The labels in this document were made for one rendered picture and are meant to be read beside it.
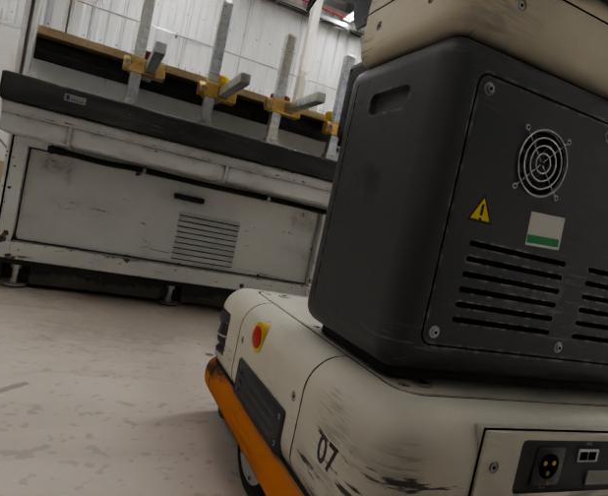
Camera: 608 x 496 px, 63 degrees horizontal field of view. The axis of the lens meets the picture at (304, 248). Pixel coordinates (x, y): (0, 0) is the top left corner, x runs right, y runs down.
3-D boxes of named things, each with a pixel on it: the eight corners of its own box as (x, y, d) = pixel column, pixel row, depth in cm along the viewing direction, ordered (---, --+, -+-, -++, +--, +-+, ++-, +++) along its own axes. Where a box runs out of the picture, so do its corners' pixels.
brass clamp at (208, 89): (235, 104, 174) (238, 90, 174) (198, 93, 169) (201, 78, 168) (231, 106, 180) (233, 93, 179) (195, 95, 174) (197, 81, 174)
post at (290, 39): (271, 163, 183) (297, 34, 181) (262, 161, 182) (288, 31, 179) (268, 163, 187) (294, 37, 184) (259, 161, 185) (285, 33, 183)
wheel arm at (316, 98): (324, 105, 157) (327, 93, 157) (315, 102, 156) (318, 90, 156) (277, 120, 197) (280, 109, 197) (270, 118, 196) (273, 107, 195)
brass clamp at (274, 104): (300, 118, 184) (303, 105, 184) (267, 108, 179) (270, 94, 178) (294, 120, 190) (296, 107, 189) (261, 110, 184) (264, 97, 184)
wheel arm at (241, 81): (249, 88, 147) (252, 73, 147) (238, 84, 146) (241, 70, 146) (216, 106, 187) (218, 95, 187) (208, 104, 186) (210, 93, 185)
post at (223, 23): (207, 138, 173) (234, 1, 171) (197, 135, 172) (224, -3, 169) (205, 139, 176) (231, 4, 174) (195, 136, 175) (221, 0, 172)
